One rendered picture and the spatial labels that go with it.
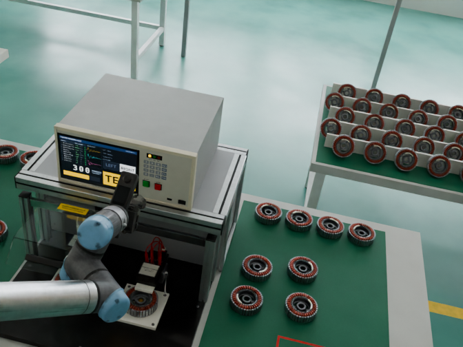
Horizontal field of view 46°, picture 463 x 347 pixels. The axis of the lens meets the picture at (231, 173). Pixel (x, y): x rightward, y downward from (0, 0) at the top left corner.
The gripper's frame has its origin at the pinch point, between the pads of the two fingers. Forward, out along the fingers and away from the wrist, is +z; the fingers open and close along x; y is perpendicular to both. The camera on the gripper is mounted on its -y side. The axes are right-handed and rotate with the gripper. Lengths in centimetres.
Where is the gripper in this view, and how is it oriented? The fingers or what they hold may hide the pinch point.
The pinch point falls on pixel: (138, 195)
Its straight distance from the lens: 163.6
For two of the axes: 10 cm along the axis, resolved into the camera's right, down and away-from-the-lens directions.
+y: -1.9, 9.6, 1.9
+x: 9.7, 2.1, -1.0
